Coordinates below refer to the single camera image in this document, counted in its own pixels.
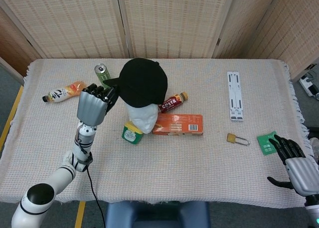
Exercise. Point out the woven white tablecloth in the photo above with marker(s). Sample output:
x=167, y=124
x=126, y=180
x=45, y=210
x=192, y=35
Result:
x=174, y=168

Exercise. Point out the red Costa coffee bottle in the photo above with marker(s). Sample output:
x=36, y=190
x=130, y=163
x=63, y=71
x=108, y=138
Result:
x=173, y=102

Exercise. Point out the green packet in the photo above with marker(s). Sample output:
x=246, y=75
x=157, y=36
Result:
x=266, y=144

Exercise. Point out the white device on floor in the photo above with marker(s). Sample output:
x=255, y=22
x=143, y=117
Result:
x=309, y=84

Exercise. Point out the brass padlock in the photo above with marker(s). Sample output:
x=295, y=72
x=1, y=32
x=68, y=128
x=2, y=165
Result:
x=235, y=138

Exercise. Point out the white folding stand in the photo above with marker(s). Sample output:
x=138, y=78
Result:
x=234, y=96

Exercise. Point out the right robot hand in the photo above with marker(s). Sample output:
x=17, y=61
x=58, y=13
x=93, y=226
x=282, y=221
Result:
x=294, y=160

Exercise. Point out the green jar with yellow lid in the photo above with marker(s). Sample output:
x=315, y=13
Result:
x=131, y=134

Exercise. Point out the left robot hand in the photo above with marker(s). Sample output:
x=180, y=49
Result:
x=96, y=103

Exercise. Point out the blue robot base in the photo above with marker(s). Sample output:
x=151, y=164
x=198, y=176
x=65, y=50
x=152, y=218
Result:
x=157, y=214

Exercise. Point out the black baseball cap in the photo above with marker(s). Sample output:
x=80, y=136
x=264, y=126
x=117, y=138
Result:
x=142, y=82

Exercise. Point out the orange tea bottle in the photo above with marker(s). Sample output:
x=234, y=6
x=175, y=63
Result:
x=65, y=91

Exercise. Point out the white foam mannequin head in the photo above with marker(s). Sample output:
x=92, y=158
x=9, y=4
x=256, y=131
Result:
x=144, y=118

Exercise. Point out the orange cardboard box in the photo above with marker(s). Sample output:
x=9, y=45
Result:
x=179, y=124

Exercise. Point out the bamboo folding screen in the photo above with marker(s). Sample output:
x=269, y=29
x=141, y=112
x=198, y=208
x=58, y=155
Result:
x=159, y=21

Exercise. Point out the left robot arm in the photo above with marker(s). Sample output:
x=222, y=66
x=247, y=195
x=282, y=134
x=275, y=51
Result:
x=57, y=173

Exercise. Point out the green drink can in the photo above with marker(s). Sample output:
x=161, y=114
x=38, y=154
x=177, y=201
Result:
x=102, y=73

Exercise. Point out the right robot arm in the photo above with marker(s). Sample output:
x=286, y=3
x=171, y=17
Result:
x=313, y=211

